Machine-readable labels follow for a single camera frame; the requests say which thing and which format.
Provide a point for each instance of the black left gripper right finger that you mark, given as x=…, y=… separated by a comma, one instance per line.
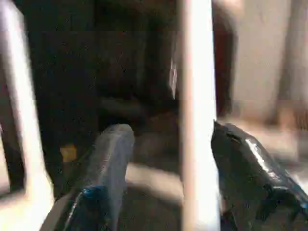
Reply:
x=255, y=178

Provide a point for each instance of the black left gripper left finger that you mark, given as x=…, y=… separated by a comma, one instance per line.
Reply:
x=101, y=183

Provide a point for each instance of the black plastic mat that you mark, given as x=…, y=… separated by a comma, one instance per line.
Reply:
x=144, y=207

